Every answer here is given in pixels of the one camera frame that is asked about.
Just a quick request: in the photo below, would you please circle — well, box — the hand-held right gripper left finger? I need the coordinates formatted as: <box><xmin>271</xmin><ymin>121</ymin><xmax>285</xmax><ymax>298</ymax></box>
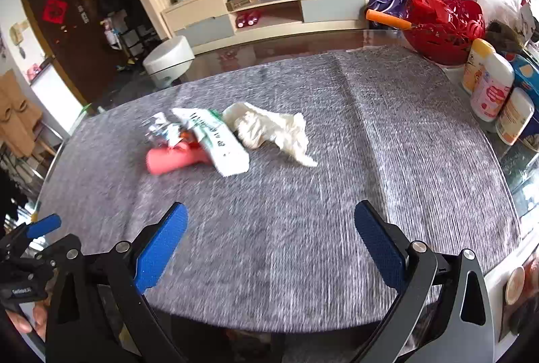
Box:
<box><xmin>44</xmin><ymin>202</ymin><xmax>189</xmax><ymax>363</ymax></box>

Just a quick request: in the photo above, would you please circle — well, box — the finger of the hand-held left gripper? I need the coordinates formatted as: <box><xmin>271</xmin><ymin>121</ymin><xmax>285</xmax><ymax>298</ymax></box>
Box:
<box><xmin>23</xmin><ymin>213</ymin><xmax>62</xmax><ymax>239</ymax></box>

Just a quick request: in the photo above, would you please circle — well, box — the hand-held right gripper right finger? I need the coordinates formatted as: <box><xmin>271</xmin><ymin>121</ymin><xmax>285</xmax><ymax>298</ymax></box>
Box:
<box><xmin>354</xmin><ymin>200</ymin><xmax>494</xmax><ymax>363</ymax></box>

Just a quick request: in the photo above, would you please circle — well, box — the pink ribbed tube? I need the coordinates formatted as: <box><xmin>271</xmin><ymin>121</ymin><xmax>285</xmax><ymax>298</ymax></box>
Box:
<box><xmin>146</xmin><ymin>142</ymin><xmax>211</xmax><ymax>177</ymax></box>

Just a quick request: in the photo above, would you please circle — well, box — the clear plastic wrapper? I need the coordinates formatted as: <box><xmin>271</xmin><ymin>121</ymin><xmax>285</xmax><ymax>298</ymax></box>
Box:
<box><xmin>143</xmin><ymin>112</ymin><xmax>186</xmax><ymax>149</ymax></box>

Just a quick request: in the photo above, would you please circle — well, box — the white green printed wrapper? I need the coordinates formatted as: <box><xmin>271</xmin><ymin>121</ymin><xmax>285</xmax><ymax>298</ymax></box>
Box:
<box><xmin>172</xmin><ymin>107</ymin><xmax>250</xmax><ymax>177</ymax></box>

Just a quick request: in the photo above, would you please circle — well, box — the white tissue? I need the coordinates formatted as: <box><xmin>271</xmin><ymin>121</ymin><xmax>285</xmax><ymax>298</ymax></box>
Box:
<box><xmin>222</xmin><ymin>102</ymin><xmax>318</xmax><ymax>168</ymax></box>

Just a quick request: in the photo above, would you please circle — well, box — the person's left hand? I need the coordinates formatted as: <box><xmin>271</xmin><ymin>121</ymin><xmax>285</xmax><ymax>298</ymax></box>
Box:
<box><xmin>6</xmin><ymin>302</ymin><xmax>49</xmax><ymax>342</ymax></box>

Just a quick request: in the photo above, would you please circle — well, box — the grey woven table mat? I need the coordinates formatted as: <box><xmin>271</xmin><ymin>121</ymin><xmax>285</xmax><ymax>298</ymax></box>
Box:
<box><xmin>36</xmin><ymin>45</ymin><xmax>523</xmax><ymax>334</ymax></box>

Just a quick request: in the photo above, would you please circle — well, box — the tan coat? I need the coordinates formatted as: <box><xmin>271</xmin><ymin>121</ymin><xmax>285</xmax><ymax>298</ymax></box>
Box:
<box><xmin>0</xmin><ymin>68</ymin><xmax>43</xmax><ymax>157</ymax></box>

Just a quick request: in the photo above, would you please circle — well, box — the white board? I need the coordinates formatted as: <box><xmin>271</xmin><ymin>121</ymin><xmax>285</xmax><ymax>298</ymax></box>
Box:
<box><xmin>29</xmin><ymin>60</ymin><xmax>87</xmax><ymax>126</ymax></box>

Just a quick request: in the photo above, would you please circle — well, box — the brown wooden door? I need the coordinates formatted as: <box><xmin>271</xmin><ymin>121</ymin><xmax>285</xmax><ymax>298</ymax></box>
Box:
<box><xmin>16</xmin><ymin>0</ymin><xmax>127</xmax><ymax>107</ymax></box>

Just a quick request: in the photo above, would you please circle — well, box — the white round stool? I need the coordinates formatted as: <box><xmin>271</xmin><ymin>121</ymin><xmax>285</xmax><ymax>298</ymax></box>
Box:
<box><xmin>142</xmin><ymin>37</ymin><xmax>196</xmax><ymax>88</ymax></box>

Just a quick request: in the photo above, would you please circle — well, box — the white bottle orange label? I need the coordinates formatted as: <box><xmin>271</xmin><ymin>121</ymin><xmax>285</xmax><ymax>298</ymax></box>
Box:
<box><xmin>496</xmin><ymin>87</ymin><xmax>535</xmax><ymax>146</ymax></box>

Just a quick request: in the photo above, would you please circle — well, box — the white bottle pink label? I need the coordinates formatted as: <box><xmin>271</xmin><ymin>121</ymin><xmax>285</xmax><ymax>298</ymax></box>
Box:
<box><xmin>469</xmin><ymin>52</ymin><xmax>515</xmax><ymax>122</ymax></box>

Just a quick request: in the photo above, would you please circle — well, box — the white bottle yellow cap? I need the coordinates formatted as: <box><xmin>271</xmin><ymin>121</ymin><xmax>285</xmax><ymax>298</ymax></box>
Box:
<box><xmin>461</xmin><ymin>38</ymin><xmax>495</xmax><ymax>94</ymax></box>

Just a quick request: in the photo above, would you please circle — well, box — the red diamond door decoration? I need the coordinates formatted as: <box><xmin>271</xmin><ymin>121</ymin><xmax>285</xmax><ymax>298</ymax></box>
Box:
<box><xmin>41</xmin><ymin>0</ymin><xmax>68</xmax><ymax>26</ymax></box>

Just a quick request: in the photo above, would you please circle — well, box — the red openwork basket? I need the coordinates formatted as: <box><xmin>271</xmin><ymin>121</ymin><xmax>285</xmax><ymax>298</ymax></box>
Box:
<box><xmin>402</xmin><ymin>0</ymin><xmax>486</xmax><ymax>66</ymax></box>

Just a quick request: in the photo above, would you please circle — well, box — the blue carton box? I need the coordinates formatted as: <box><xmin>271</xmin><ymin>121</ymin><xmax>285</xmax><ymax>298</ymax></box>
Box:
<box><xmin>509</xmin><ymin>54</ymin><xmax>539</xmax><ymax>103</ymax></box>

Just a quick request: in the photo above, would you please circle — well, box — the orange toy stick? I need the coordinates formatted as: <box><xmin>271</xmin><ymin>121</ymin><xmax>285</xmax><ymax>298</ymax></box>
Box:
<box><xmin>366</xmin><ymin>8</ymin><xmax>415</xmax><ymax>31</ymax></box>

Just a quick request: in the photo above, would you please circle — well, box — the brown furry object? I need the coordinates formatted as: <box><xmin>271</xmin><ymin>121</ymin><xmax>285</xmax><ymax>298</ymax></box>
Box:
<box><xmin>484</xmin><ymin>20</ymin><xmax>527</xmax><ymax>52</ymax></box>

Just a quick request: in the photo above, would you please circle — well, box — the purple bag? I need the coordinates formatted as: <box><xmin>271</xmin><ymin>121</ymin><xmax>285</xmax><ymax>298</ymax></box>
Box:
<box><xmin>366</xmin><ymin>0</ymin><xmax>422</xmax><ymax>29</ymax></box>

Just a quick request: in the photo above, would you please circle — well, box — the flat tan box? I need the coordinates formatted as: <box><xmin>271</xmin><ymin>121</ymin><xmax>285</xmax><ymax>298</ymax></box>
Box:
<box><xmin>226</xmin><ymin>0</ymin><xmax>270</xmax><ymax>12</ymax></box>

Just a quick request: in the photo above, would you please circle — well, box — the metal frame chair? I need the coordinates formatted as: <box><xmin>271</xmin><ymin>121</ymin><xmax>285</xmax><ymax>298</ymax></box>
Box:
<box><xmin>0</xmin><ymin>110</ymin><xmax>64</xmax><ymax>178</ymax></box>

